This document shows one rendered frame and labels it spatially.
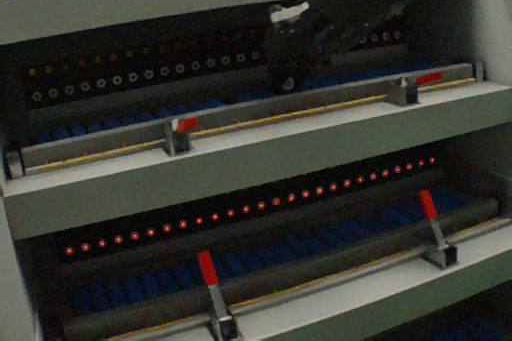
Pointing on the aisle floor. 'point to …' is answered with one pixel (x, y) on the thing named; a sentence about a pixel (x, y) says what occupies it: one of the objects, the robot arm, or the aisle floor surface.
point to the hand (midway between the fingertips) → (291, 66)
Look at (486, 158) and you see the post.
